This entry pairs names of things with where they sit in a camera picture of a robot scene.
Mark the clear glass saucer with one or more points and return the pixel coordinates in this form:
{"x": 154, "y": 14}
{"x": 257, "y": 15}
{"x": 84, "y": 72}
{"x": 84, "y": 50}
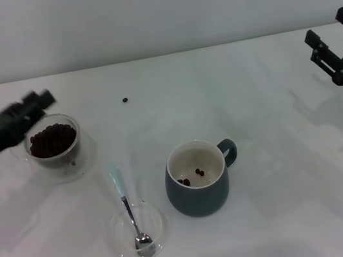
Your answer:
{"x": 87, "y": 166}

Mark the clear double-walled glass cup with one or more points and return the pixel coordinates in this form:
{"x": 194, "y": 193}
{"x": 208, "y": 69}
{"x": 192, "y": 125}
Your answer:
{"x": 74, "y": 153}

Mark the dark green ceramic mug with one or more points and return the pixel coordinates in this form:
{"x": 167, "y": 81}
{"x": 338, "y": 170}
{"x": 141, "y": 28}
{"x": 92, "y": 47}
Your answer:
{"x": 196, "y": 199}

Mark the pile of coffee beans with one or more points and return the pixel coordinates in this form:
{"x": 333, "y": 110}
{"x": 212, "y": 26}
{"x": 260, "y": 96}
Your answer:
{"x": 53, "y": 142}

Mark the small clear glass dish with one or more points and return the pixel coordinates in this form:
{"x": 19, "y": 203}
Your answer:
{"x": 154, "y": 225}

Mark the pair of coffee beans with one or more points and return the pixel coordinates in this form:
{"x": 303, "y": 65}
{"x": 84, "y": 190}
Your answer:
{"x": 200, "y": 172}

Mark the small coffee bean cluster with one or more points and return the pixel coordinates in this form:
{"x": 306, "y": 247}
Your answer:
{"x": 185, "y": 182}

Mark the single dark coffee bean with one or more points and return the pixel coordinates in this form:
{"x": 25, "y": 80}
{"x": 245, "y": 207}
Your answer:
{"x": 125, "y": 100}

